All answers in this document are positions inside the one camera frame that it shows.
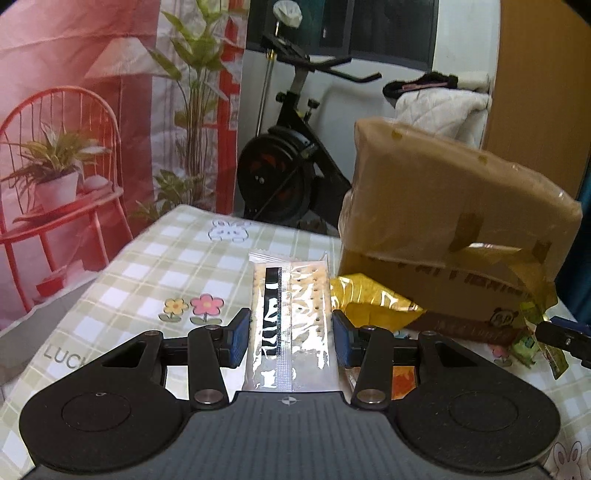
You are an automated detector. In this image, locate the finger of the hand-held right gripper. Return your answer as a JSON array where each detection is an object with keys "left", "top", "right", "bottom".
[{"left": 536, "top": 316, "right": 591, "bottom": 370}]

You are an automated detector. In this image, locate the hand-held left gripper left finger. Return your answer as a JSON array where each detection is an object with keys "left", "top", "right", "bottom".
[{"left": 76, "top": 308, "right": 253, "bottom": 411}]

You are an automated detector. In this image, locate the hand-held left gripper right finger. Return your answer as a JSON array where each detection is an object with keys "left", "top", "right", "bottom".
[{"left": 332, "top": 309, "right": 504, "bottom": 411}]

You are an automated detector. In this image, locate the green yellow snack packet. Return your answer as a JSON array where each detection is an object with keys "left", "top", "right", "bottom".
[{"left": 509, "top": 300, "right": 571, "bottom": 380}]

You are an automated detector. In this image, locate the clear cracker packet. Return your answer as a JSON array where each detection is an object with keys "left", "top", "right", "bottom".
[{"left": 242, "top": 249, "right": 343, "bottom": 394}]

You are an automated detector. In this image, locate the brown cardboard box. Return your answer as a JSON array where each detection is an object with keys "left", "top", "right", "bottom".
[{"left": 338, "top": 117, "right": 583, "bottom": 344}]

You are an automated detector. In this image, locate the golden foil snack packet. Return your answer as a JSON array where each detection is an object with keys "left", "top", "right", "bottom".
[{"left": 329, "top": 272, "right": 426, "bottom": 332}]

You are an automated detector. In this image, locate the orange snack packet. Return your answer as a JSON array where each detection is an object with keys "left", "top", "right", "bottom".
[{"left": 347, "top": 364, "right": 422, "bottom": 403}]

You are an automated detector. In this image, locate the black exercise bike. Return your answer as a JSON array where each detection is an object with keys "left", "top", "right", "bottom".
[{"left": 235, "top": 18, "right": 384, "bottom": 230}]

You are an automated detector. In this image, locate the wooden panel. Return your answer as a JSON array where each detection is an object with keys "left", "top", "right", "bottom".
[{"left": 482, "top": 0, "right": 591, "bottom": 204}]

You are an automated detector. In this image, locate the white quilted blanket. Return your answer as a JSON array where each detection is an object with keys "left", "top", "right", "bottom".
[{"left": 394, "top": 74, "right": 493, "bottom": 151}]

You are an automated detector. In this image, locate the black garment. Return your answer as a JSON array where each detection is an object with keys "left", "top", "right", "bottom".
[{"left": 382, "top": 71, "right": 460, "bottom": 99}]

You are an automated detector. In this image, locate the red printed plant backdrop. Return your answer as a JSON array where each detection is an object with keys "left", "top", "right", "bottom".
[{"left": 0, "top": 0, "right": 251, "bottom": 334}]

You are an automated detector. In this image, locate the dark window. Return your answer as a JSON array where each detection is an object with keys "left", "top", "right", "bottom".
[{"left": 318, "top": 0, "right": 440, "bottom": 73}]

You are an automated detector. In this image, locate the white plastic bag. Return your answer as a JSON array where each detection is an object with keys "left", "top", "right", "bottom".
[{"left": 272, "top": 0, "right": 304, "bottom": 28}]

